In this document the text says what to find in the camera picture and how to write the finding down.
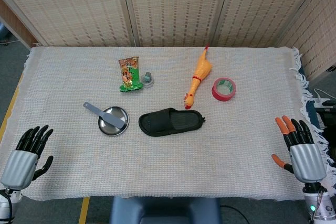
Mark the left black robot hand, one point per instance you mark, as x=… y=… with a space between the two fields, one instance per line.
x=21 y=166

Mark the right orange-tipped robot hand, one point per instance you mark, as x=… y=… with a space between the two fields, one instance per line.
x=305 y=161

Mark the black slipper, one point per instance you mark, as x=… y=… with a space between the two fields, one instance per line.
x=155 y=124

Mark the black box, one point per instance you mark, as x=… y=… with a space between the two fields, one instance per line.
x=326 y=119

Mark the white power strip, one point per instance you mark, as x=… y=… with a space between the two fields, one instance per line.
x=321 y=100

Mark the red tape roll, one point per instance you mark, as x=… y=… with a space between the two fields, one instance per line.
x=219 y=95

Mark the brown wooden board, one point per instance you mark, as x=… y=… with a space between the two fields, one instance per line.
x=15 y=30

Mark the yellow rubber chicken toy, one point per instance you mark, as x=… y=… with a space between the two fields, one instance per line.
x=200 y=73

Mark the white woven tablecloth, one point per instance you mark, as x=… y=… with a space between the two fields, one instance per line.
x=168 y=161

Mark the green orange snack bag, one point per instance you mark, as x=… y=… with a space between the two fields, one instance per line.
x=130 y=74

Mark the clear cup with grey block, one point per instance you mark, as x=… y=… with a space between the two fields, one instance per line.
x=147 y=78

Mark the bamboo folding screen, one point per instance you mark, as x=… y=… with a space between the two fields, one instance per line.
x=168 y=9

